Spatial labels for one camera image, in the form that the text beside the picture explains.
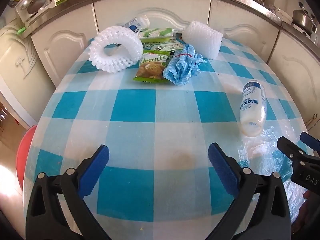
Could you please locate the white foam net ring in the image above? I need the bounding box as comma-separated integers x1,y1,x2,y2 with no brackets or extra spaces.
88,26,143,73

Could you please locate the cream cabinet door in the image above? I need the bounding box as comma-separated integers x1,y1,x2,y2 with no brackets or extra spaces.
31,5,97,88
94,0,210,39
209,0,280,65
266,30,320,140

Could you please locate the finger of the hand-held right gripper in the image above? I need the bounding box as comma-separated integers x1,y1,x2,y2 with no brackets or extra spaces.
277,136,307,165
300,131,320,153

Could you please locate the white foam net sleeve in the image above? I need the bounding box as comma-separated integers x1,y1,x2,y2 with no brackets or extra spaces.
182,21,223,60

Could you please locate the brown cabinet door handle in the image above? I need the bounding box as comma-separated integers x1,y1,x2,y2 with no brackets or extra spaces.
305,114,318,130

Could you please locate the white portable stove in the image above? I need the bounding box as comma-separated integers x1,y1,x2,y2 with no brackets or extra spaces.
291,24,313,37

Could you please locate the white patterned bowl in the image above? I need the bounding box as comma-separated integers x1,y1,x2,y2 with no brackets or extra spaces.
267,4,293,22

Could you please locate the white wipes packet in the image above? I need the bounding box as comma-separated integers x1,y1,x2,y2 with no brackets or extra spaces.
142,36,187,53

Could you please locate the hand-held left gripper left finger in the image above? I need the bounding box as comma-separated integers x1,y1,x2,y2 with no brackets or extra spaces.
25,144,113,240

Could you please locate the green snack packet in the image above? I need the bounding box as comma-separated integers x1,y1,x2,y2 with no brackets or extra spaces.
132,52,173,84

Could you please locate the blue white checkered tablecloth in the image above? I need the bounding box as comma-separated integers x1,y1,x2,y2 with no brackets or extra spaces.
22,34,315,233

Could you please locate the red plastic stool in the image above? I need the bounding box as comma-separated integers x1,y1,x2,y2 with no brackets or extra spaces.
15,125,38,198

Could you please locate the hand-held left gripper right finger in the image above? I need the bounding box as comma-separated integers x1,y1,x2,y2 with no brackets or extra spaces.
207,142,292,240

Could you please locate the stainless steel lidded pot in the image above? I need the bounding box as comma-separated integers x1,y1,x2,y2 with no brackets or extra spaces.
292,2,318,32

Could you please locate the person's right hand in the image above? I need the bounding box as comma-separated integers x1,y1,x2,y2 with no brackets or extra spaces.
291,190,320,234

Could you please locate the crumpled blue patterned cloth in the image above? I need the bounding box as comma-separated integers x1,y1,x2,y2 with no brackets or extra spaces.
162,43,207,86

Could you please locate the white blue label bottle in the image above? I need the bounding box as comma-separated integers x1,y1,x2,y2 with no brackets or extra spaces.
122,15,150,34
239,79,267,137

